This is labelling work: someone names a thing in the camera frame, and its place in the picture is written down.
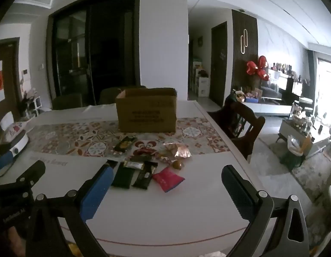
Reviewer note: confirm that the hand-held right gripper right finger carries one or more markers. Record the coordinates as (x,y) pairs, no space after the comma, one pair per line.
(236,190)

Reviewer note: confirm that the round brown candy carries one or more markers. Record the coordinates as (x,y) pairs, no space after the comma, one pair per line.
(177,165)

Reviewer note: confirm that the dark hallway door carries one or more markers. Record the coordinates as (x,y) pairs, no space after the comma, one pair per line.
(218,64)

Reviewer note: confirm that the green yellow snack packet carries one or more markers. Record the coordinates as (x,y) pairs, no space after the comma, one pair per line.
(124,144)

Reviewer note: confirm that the copper foil snack packet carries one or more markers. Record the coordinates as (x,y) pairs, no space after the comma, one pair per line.
(179,151)

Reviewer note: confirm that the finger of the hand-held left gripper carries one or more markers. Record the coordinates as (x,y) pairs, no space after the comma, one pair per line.
(31,174)

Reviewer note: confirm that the red heart balloons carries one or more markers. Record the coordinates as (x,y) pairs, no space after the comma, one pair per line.
(258,68)

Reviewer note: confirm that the small candies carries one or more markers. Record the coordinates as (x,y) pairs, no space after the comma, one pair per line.
(162,158)

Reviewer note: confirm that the cluttered coffee table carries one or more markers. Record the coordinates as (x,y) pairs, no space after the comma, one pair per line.
(302,128)

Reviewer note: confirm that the black gold snack bar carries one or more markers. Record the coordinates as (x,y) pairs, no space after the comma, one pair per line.
(133,165)

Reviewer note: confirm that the stacked white storage boxes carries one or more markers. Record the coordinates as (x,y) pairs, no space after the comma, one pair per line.
(201,83)

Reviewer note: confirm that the white loop wall lamp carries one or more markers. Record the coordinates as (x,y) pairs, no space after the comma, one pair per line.
(245,41)

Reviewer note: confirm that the white low cabinet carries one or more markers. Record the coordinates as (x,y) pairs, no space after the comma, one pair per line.
(267,107)

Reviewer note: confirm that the black snack bar packet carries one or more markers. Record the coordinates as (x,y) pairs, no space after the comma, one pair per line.
(145,176)

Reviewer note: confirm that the dark glass sliding door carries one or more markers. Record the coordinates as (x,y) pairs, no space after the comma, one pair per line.
(95,45)

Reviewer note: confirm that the green stool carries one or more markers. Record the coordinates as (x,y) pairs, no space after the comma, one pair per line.
(295,155)

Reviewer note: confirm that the dark upholstered chair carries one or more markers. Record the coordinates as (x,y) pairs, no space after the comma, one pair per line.
(109,95)
(67,101)

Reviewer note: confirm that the white cube shelf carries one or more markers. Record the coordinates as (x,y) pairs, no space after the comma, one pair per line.
(32,107)

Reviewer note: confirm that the white wall intercom panel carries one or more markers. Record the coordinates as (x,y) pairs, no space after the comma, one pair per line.
(25,79)

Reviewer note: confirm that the grey sofa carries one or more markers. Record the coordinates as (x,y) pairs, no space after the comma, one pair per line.
(271,89)

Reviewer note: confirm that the pink snack packet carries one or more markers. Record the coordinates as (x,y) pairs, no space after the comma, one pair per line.
(168,179)

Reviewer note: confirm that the dark green snack packet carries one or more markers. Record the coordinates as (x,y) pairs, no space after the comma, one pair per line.
(122,175)

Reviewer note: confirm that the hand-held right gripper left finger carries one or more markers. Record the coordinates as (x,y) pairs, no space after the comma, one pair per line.
(97,192)

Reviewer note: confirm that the brown cardboard box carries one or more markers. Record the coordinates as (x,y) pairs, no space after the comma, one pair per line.
(146,112)

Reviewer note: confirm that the patterned table runner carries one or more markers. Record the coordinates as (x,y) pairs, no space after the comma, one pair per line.
(74,139)

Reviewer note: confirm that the white tabletop appliance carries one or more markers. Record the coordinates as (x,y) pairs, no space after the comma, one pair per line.
(16,139)

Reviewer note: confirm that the dark wooden chair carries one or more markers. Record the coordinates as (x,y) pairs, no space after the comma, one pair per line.
(243,123)

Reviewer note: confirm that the white red face snack packet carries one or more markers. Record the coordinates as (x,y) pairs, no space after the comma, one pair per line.
(143,147)

